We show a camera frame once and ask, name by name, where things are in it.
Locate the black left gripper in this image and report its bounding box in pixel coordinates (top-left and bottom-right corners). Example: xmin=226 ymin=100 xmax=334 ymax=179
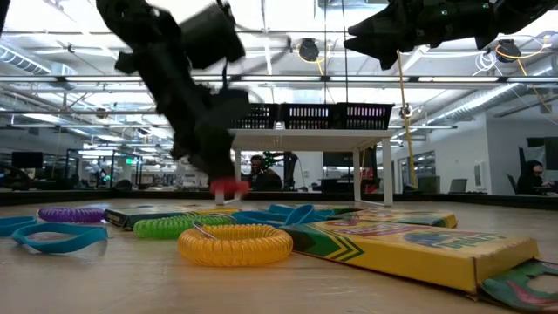
xmin=169 ymin=86 xmax=239 ymax=181

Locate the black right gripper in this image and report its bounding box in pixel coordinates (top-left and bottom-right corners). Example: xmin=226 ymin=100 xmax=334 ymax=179
xmin=343 ymin=0 xmax=498 ymax=71

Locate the red coil wristband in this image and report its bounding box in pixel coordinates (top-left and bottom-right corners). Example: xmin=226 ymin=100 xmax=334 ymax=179
xmin=208 ymin=177 xmax=251 ymax=198

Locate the green coil wristband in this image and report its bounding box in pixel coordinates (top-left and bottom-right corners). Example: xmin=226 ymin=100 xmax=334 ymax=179
xmin=132 ymin=213 xmax=237 ymax=241

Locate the blue silicone band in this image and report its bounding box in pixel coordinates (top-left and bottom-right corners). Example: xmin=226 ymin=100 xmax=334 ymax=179
xmin=0 ymin=215 xmax=38 ymax=238
xmin=10 ymin=222 xmax=109 ymax=256
xmin=230 ymin=210 xmax=306 ymax=229
xmin=282 ymin=203 xmax=331 ymax=226

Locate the blue cable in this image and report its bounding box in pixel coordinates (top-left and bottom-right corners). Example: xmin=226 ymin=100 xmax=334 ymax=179
xmin=266 ymin=203 xmax=306 ymax=214

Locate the orange coil wristband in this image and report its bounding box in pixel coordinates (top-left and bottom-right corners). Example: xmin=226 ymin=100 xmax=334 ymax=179
xmin=176 ymin=223 xmax=295 ymax=269

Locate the purple coil wristband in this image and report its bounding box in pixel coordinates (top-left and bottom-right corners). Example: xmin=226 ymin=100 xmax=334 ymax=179
xmin=37 ymin=206 xmax=106 ymax=225

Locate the person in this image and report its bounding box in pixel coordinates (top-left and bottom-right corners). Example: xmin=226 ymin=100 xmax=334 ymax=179
xmin=516 ymin=160 xmax=555 ymax=195
xmin=248 ymin=154 xmax=284 ymax=192

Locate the grey bin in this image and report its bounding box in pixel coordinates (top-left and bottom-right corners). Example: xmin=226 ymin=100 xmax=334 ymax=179
xmin=417 ymin=174 xmax=442 ymax=195

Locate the grey laptop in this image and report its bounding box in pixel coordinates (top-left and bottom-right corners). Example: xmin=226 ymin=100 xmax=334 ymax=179
xmin=448 ymin=178 xmax=469 ymax=195

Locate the computer monitor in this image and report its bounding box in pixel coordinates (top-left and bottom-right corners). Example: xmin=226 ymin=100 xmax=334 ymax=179
xmin=10 ymin=151 xmax=44 ymax=171

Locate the black ceiling cable reel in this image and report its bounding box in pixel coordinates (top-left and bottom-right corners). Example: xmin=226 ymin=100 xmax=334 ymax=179
xmin=297 ymin=38 xmax=321 ymax=63
xmin=495 ymin=38 xmax=522 ymax=65

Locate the yellow hanging cable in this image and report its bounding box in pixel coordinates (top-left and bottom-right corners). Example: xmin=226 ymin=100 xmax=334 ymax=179
xmin=395 ymin=50 xmax=419 ymax=189

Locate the black metal table frame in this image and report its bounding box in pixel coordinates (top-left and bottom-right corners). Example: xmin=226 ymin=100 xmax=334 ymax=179
xmin=0 ymin=188 xmax=558 ymax=209

